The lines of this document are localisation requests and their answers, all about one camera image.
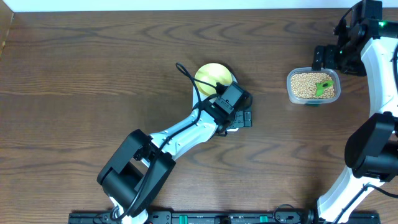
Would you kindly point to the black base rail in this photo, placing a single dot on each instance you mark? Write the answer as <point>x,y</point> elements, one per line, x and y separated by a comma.
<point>166,217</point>

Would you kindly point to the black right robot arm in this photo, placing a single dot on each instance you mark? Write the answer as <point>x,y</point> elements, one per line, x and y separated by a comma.
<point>366,47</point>

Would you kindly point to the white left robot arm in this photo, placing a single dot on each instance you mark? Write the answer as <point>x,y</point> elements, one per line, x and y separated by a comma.
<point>138,169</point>

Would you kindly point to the clear plastic container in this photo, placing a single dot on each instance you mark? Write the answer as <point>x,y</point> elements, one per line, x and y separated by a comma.
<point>296,100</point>

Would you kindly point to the pile of soybeans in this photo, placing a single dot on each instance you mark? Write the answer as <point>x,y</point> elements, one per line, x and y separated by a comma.
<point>304,85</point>

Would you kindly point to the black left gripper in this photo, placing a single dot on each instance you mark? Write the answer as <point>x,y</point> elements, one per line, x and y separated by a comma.
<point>240,115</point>

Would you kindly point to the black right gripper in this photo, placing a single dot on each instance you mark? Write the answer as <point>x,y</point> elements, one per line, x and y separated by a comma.
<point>330,50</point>

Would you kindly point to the green plastic measuring scoop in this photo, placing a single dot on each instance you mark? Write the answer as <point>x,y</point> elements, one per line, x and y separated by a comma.
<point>321,87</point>

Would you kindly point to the yellow plastic bowl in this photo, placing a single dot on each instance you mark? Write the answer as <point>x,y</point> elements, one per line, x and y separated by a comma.
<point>211,74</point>

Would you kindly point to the green label under container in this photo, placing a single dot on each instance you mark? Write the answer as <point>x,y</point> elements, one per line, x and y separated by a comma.
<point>312,105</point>

